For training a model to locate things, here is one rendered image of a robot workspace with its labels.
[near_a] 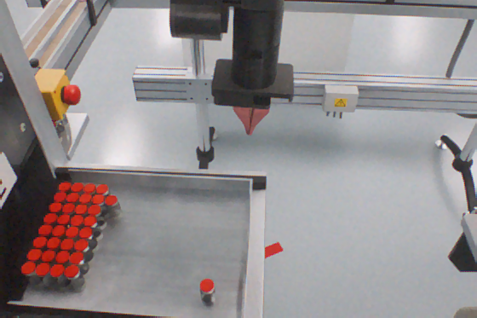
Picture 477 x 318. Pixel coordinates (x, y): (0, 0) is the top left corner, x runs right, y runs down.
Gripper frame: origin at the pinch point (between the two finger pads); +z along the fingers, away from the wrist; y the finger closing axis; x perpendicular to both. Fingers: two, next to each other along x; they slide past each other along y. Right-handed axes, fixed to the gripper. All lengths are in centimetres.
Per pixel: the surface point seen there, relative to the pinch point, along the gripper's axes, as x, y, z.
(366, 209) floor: -69, -53, 107
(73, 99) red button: -15.5, 33.4, 10.6
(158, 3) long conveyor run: -81, 32, 25
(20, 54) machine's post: -9.9, 37.2, -2.8
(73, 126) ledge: -20.4, 38.0, 22.7
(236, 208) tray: -1.0, 1.2, 20.7
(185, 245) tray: 7.0, 9.1, 21.0
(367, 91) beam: -84, -43, 56
